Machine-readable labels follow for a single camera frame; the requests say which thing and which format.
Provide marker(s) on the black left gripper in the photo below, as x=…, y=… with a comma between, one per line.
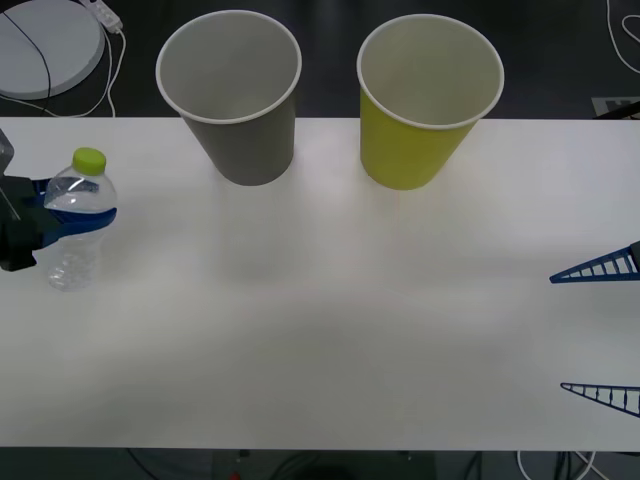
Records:
x=17, y=225

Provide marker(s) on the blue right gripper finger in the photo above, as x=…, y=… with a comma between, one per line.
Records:
x=622, y=397
x=617, y=267

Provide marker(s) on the clear bottle with green cap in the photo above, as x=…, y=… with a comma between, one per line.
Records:
x=75, y=260

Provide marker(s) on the round white disc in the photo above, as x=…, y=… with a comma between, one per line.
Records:
x=70, y=50

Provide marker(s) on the grey floor outlet plate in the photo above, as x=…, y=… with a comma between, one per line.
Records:
x=602, y=102

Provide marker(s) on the grey plastic bin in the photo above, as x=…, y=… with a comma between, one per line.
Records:
x=245, y=150

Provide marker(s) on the white power strip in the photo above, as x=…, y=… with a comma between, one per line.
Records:
x=106, y=15

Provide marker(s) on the yellow-green plastic bin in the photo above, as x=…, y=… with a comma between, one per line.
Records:
x=407, y=150

